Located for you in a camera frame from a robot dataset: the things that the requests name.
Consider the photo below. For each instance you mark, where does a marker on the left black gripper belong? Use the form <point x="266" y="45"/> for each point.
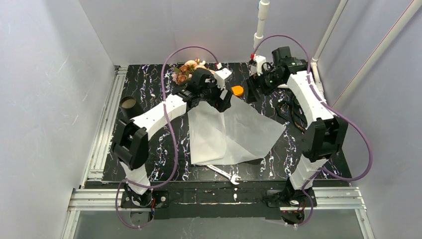
<point x="221" y="102"/>

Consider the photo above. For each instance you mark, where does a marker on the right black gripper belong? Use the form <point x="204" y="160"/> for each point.
<point x="252" y="87"/>

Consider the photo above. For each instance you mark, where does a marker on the pink orange flower bunch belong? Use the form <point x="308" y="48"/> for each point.
<point x="185" y="72"/>

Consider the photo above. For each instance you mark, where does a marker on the black ribbon gold lettering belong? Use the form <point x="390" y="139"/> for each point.
<point x="291" y="111"/>

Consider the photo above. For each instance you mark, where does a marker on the white wrapping paper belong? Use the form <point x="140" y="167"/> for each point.
<point x="237" y="135"/>

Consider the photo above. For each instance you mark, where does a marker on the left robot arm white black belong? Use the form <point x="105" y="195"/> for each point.
<point x="130" y="143"/>

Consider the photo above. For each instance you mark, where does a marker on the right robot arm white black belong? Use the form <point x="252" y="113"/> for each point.
<point x="325" y="132"/>

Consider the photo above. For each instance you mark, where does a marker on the black cylindrical vase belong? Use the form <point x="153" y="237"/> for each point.
<point x="130" y="107"/>

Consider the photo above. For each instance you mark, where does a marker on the orange round object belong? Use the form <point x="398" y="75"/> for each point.
<point x="237" y="90"/>

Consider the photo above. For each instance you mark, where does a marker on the silver open-end wrench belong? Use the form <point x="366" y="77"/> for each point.
<point x="233" y="178"/>

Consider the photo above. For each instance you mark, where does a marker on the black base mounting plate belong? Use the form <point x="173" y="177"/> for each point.
<point x="249" y="199"/>

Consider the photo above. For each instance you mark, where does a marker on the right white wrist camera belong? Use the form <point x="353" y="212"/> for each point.
<point x="256" y="63"/>

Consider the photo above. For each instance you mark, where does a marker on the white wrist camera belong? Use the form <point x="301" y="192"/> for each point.
<point x="256" y="63"/>
<point x="222" y="75"/>

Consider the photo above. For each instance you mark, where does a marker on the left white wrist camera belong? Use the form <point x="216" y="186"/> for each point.
<point x="222" y="75"/>

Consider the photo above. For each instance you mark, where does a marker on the white pvc pipe frame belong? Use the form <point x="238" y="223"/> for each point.
<point x="359" y="35"/>

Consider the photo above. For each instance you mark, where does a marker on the aluminium frame rail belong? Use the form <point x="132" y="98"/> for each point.
<point x="340" y="212"/>

